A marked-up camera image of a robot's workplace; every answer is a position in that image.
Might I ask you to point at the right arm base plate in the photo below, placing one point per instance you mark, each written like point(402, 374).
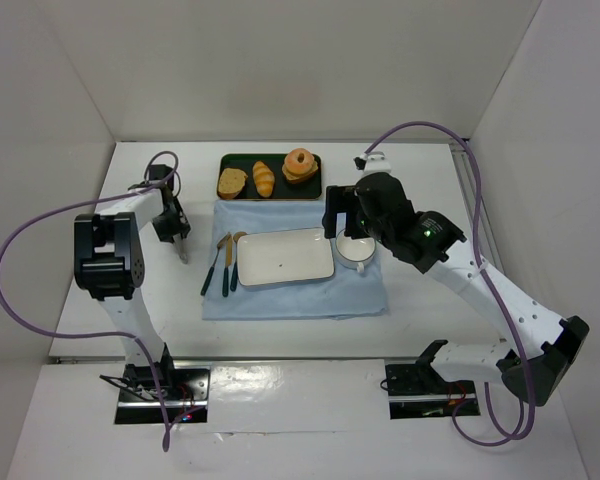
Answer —
point(414, 392)

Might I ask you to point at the dark green tray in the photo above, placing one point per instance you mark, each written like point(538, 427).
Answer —
point(283, 191)

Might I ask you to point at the bread slice under donut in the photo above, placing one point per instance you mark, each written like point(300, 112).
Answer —
point(295, 178)

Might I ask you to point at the white rectangular plate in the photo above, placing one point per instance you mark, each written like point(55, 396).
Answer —
point(273, 258)

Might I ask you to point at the metal serving tongs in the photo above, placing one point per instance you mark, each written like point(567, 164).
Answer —
point(184, 227)

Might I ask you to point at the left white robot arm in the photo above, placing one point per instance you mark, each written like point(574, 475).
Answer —
point(109, 265)

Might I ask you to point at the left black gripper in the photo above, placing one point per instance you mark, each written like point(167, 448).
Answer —
point(175, 232)

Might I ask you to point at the green handled knife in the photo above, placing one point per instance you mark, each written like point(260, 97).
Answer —
point(211, 270)

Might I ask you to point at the orange glazed donut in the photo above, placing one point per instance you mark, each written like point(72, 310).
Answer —
point(299, 161)

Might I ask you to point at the white round cup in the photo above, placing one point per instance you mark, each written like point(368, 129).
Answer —
point(354, 254)

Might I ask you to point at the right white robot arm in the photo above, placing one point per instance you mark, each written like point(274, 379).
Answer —
point(539, 345)

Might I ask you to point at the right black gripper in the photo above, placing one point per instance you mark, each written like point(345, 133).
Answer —
point(344, 210)

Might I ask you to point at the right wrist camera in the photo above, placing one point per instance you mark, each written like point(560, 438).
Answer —
point(372, 163)

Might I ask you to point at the green handled spoon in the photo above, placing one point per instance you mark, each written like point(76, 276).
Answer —
point(234, 276)

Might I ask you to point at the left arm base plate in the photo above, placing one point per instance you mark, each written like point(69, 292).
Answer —
point(186, 394)

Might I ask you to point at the golden croissant roll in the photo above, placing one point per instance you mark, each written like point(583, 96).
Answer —
point(264, 179)

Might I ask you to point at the sliced brown bread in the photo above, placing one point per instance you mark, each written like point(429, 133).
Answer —
point(231, 183)

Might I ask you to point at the green handled fork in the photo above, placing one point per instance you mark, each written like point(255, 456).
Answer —
point(228, 263)

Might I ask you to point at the aluminium frame rail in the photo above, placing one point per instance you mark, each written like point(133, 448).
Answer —
point(486, 239)

